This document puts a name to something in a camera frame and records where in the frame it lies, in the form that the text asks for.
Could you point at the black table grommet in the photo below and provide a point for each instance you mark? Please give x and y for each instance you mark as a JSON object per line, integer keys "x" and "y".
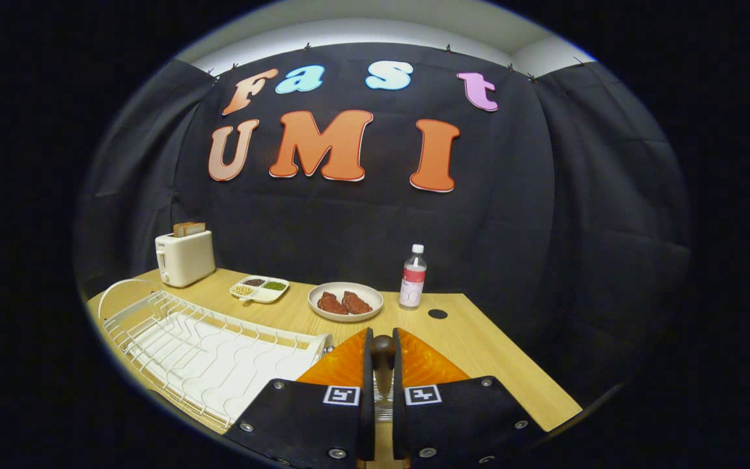
{"x": 437, "y": 314}

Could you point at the toast slices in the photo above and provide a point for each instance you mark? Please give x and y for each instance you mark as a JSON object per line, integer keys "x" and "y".
{"x": 189, "y": 228}

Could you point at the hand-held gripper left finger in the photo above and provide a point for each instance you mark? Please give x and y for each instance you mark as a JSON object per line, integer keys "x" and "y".
{"x": 368, "y": 365}

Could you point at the white round meat plate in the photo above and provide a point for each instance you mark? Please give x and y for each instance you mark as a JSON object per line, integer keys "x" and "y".
{"x": 346, "y": 318}

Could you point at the red meat piece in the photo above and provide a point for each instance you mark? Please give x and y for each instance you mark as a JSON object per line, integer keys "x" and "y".
{"x": 331, "y": 304}
{"x": 357, "y": 303}

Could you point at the white toaster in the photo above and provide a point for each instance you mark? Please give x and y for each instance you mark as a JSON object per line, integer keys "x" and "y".
{"x": 186, "y": 260}

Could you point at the white divided bean dish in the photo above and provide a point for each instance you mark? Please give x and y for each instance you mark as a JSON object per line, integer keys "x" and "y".
{"x": 261, "y": 296}

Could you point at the clear red-label bottle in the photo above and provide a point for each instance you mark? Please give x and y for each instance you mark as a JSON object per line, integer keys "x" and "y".
{"x": 413, "y": 280}

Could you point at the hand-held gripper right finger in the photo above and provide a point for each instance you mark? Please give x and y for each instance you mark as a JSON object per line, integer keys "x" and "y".
{"x": 398, "y": 365}

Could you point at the black backdrop cloth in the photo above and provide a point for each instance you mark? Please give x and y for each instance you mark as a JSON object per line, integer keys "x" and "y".
{"x": 544, "y": 228}

